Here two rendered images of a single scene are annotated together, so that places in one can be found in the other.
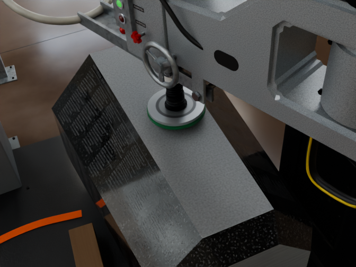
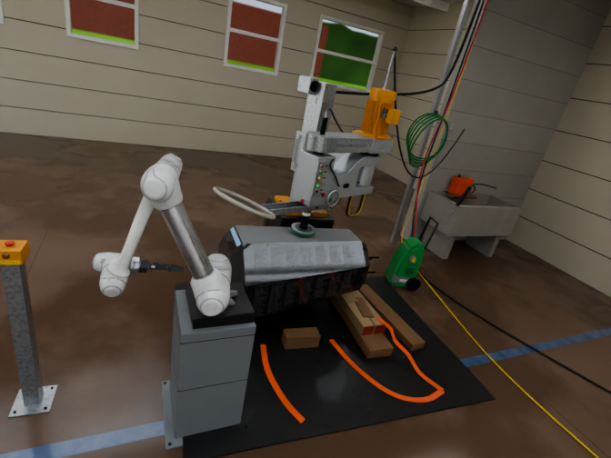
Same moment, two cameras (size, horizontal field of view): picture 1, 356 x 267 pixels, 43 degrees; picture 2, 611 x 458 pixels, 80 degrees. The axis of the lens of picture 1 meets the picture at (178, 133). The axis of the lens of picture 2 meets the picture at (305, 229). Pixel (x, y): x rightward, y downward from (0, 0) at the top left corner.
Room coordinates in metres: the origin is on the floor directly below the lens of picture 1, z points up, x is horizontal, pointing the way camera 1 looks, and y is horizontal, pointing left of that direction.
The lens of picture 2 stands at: (1.56, 2.90, 2.13)
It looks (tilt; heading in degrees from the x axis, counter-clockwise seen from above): 23 degrees down; 264
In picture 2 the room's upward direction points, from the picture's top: 12 degrees clockwise
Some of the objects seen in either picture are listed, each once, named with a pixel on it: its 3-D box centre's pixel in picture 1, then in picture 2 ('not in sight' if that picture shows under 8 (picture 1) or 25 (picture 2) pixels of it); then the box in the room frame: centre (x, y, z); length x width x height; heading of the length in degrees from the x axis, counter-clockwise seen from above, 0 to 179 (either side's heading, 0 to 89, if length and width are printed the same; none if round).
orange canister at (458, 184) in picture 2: not in sight; (463, 185); (-1.18, -2.29, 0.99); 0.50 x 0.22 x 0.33; 21
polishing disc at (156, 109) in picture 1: (176, 105); (303, 227); (1.28, 0.00, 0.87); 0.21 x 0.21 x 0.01
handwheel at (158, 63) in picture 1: (168, 59); (330, 196); (1.12, 0.01, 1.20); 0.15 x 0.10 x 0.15; 41
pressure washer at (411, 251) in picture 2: not in sight; (410, 251); (-0.09, -0.85, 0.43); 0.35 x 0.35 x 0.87; 3
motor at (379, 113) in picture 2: not in sight; (379, 114); (0.78, -0.43, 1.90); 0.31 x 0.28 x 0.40; 131
